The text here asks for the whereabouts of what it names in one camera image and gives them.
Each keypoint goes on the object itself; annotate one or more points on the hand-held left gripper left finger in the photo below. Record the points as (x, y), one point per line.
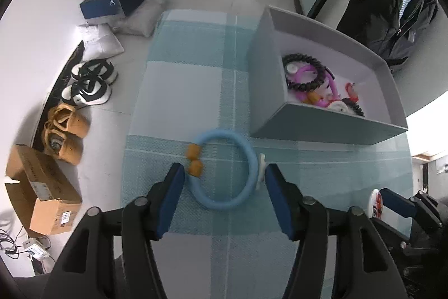
(171, 201)

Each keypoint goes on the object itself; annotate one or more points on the brown suede shoe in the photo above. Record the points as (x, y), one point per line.
(66, 146)
(75, 124)

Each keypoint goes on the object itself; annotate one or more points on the teal plaid tablecloth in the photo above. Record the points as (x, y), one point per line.
(210, 92)

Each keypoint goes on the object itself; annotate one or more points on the white plastic package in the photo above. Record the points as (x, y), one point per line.
(99, 39)
(140, 15)

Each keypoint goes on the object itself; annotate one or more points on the black white sneaker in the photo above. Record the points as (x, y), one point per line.
(87, 92)
(96, 69)

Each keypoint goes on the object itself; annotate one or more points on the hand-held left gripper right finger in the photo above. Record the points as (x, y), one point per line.
(280, 204)

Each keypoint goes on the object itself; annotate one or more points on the orange bead ornament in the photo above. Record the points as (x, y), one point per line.
(314, 98)

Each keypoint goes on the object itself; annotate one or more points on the grey cardboard box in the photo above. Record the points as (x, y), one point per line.
(266, 81)

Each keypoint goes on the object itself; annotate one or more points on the black jacket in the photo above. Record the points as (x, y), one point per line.
(385, 25)

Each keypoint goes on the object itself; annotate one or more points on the small white round tag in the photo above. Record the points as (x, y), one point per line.
(291, 69)

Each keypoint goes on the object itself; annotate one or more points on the large brown cardboard box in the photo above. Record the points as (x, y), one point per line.
(35, 169)

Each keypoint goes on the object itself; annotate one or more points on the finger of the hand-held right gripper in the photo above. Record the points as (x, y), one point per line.
(395, 202)
(392, 230)

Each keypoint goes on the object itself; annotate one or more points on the small brown cardboard box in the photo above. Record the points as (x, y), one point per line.
(49, 218)

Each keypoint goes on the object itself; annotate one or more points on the pale flower hair clip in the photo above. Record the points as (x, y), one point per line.
(260, 173)

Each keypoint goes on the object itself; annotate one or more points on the white power strip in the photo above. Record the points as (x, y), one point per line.
(35, 250)

